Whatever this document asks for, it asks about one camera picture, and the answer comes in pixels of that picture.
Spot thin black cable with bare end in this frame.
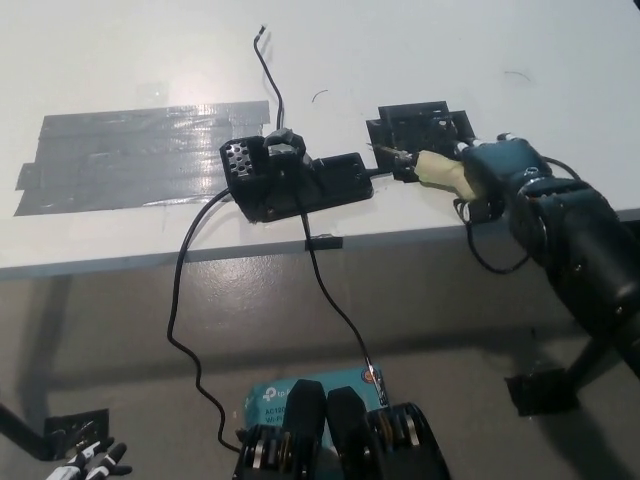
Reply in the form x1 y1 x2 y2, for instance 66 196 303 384
253 23 287 135

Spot soldering iron with yellow foam handle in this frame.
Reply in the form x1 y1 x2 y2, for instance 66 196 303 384
367 143 484 202

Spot black power cable of base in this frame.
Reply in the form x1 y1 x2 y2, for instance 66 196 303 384
166 191 245 453

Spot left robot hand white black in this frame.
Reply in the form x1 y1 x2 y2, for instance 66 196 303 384
47 437 134 480

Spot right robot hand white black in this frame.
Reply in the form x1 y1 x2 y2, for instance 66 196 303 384
452 131 552 224

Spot black soldering iron cable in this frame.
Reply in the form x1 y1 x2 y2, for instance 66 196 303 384
368 167 532 275

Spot black robot torso blocks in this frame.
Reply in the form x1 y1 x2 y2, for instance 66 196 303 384
231 379 452 480

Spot teal tp-link box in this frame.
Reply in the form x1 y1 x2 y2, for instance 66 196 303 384
241 365 387 451

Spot small black tape strip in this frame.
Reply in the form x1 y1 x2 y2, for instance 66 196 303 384
303 234 345 252

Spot black soldering iron base stand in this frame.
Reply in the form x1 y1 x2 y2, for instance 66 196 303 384
220 127 376 224

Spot grey duct tape patch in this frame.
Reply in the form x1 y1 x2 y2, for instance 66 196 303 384
11 100 272 218

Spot black cable with connector plug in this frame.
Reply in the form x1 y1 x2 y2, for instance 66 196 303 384
293 199 392 407

